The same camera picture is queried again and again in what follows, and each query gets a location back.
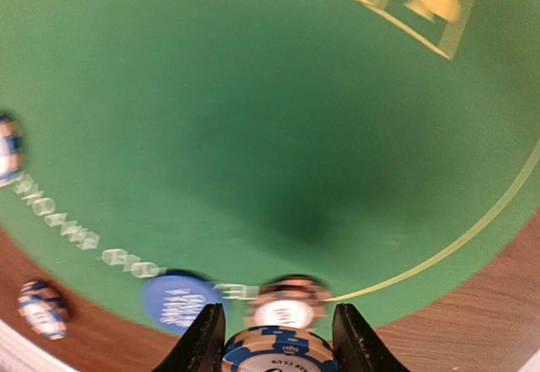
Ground black orange chips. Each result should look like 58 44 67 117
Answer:
246 275 332 331

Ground green round poker mat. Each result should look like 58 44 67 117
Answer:
1 0 539 330

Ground blue tan chips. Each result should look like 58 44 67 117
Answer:
222 326 339 372

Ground blue tan chip stack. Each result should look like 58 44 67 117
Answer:
18 280 69 340

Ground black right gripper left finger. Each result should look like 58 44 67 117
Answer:
153 304 226 372

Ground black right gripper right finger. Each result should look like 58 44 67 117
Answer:
332 304 409 372

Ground aluminium front rail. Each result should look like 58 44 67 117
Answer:
1 331 65 371

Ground blue small blind button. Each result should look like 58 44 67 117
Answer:
142 272 228 336

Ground blue tan chips mat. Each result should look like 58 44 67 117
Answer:
1 111 25 187

